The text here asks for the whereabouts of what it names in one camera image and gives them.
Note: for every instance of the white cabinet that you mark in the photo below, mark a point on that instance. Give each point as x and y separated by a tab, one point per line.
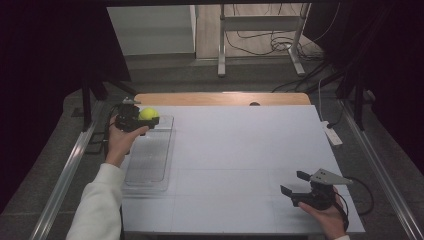
153	30

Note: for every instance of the person's right hand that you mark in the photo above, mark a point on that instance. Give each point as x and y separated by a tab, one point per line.
330	220

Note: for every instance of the person's left hand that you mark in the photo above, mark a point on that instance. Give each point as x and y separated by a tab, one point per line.
118	143

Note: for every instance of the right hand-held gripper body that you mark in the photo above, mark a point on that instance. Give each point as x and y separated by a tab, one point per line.
325	178

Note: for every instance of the dark curtain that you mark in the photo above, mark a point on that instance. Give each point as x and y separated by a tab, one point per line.
46	66
393	66

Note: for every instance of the white metal desk frame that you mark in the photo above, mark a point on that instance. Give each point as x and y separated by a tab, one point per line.
221	40

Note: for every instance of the black stand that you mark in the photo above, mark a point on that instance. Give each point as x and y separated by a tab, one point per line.
359	106
86	103

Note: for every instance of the aluminium floor rail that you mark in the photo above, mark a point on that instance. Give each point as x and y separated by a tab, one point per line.
66	173
376	166

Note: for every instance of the white power strip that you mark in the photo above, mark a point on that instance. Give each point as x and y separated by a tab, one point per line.
332	134

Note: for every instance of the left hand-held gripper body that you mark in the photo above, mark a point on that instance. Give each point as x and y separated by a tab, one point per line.
126	116

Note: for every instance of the yellow tennis ball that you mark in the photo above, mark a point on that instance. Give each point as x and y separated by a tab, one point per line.
148	113

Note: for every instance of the clear plastic container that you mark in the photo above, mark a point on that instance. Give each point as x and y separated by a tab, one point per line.
150	156

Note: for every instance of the wooden table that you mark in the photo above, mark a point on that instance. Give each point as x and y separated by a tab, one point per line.
200	99

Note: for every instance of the black floor plate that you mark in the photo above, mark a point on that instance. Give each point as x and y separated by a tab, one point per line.
95	143

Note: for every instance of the white board on table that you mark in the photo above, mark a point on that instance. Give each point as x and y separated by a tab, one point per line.
226	186

